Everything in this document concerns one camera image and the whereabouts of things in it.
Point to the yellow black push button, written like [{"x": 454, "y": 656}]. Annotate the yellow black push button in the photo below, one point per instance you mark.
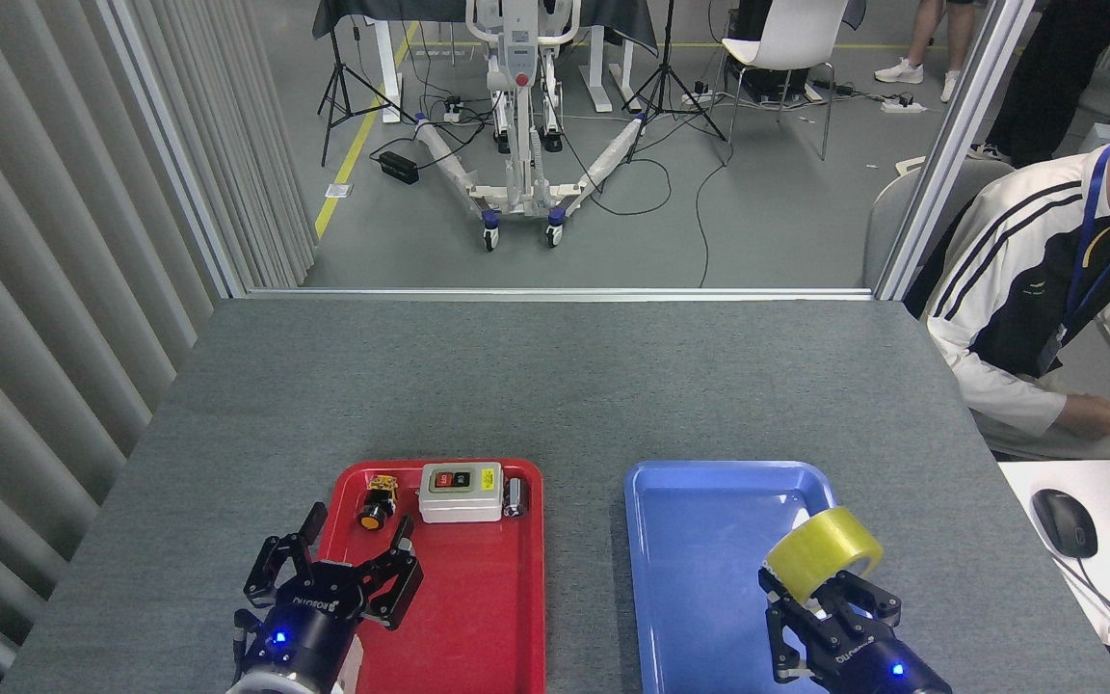
[{"x": 377, "y": 506}]

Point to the red plastic tray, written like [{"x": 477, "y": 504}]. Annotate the red plastic tray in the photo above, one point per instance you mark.
[{"x": 488, "y": 598}]

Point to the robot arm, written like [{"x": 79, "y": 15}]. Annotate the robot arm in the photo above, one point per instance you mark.
[{"x": 271, "y": 684}]

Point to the yellow tape roll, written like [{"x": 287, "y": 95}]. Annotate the yellow tape roll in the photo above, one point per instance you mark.
[{"x": 820, "y": 549}]

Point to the person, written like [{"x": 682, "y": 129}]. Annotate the person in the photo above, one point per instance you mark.
[
  {"x": 921, "y": 39},
  {"x": 1017, "y": 280},
  {"x": 1056, "y": 67}
]

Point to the blue plastic tray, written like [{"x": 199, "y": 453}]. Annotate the blue plastic tray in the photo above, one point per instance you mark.
[{"x": 700, "y": 578}]

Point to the black computer tower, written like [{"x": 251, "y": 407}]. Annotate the black computer tower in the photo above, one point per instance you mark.
[{"x": 757, "y": 82}]

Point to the black tripod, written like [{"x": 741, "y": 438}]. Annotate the black tripod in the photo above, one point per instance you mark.
[
  {"x": 666, "y": 77},
  {"x": 343, "y": 87}
]

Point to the silver post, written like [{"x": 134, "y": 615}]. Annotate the silver post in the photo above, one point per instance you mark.
[
  {"x": 170, "y": 145},
  {"x": 955, "y": 145}
]

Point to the white stand on wheels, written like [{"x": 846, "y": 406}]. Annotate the white stand on wheels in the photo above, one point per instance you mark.
[{"x": 521, "y": 116}]

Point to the small black silver cylinder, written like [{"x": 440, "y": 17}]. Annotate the small black silver cylinder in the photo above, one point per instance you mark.
[{"x": 515, "y": 498}]

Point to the white power strip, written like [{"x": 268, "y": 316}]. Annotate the white power strip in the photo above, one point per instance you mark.
[
  {"x": 902, "y": 106},
  {"x": 453, "y": 111}
]

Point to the person's right hand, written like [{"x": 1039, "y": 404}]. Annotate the person's right hand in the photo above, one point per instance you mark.
[{"x": 1099, "y": 416}]

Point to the black computer mouse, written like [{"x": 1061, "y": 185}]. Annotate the black computer mouse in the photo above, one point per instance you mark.
[{"x": 1064, "y": 520}]

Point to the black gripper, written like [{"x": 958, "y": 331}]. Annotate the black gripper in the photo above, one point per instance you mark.
[
  {"x": 309, "y": 627},
  {"x": 878, "y": 665}
]

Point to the black power brick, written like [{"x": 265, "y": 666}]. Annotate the black power brick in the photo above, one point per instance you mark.
[{"x": 399, "y": 167}]

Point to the silver frame rail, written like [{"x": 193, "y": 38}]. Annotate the silver frame rail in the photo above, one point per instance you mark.
[{"x": 555, "y": 293}]

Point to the white floor label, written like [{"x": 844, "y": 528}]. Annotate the white floor label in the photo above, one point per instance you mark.
[{"x": 337, "y": 191}]

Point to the white chair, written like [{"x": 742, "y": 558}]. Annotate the white chair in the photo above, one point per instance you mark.
[{"x": 786, "y": 34}]

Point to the white red circuit breaker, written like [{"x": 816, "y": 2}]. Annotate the white red circuit breaker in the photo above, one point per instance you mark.
[{"x": 353, "y": 670}]

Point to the white push button switch box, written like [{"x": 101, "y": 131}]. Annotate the white push button switch box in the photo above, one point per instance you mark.
[{"x": 459, "y": 503}]

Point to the grey chair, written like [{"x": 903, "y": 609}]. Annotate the grey chair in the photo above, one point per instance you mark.
[{"x": 892, "y": 222}]

